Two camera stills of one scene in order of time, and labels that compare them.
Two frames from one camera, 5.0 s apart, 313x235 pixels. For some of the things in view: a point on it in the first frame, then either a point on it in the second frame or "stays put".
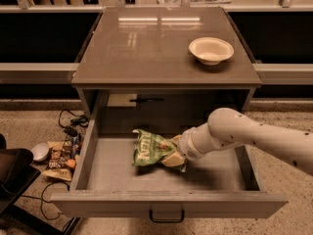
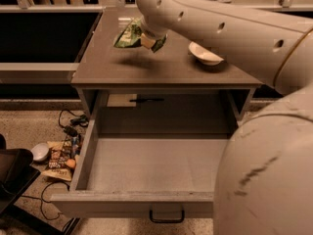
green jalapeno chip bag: [149, 150] → [130, 36]
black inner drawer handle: [141, 100] stays put
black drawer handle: [167, 220] stays put
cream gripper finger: [173, 160] → [147, 41]
